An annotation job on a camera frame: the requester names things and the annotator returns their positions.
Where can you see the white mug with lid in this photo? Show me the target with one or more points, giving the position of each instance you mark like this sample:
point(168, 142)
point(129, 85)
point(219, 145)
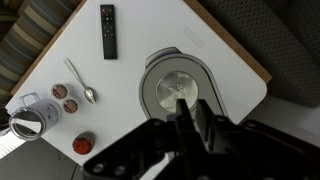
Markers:
point(34, 117)

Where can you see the white coffee pod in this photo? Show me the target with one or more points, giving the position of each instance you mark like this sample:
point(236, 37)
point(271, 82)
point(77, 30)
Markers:
point(60, 91)
point(70, 106)

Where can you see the wooden side table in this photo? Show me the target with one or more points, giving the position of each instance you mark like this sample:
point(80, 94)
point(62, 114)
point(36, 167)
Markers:
point(145, 26)

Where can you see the coffee pod with red top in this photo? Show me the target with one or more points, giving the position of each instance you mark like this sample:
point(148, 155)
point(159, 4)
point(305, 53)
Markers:
point(84, 143)

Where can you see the white coffee pod near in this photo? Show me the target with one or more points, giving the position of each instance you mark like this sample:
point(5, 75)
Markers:
point(70, 106)

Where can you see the black remote control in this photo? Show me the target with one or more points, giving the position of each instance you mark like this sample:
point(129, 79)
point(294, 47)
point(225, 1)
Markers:
point(108, 31)

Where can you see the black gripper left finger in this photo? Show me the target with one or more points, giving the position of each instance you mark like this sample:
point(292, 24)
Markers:
point(190, 143)

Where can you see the silver metal spoon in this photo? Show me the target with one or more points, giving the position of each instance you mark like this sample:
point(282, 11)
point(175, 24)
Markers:
point(88, 91)

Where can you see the striped brown sofa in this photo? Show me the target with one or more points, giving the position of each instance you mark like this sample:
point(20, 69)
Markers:
point(26, 28)

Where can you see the white coffee pod far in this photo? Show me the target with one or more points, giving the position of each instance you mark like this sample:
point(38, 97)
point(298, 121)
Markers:
point(60, 91)

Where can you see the dark grey sofa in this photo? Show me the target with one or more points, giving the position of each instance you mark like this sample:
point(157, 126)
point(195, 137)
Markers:
point(283, 36)

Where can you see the grey coffee machine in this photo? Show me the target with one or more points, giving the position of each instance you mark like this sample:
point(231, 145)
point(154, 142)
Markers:
point(171, 75)

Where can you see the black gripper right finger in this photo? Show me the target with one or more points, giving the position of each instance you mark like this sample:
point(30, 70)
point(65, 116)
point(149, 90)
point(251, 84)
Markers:
point(217, 133)

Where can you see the white table top board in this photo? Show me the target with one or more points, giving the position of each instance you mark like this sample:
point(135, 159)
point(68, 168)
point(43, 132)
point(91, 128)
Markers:
point(117, 109)

